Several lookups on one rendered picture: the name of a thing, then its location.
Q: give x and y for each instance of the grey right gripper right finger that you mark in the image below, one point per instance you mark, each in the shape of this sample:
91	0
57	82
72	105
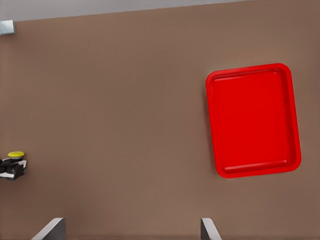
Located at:
208	231

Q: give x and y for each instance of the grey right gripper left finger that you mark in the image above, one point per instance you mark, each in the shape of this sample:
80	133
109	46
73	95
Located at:
55	230

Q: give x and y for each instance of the yellow round cap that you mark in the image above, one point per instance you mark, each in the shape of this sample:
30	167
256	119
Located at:
16	154

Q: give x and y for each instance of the red rectangular tray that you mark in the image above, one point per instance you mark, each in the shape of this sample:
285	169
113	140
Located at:
252	120

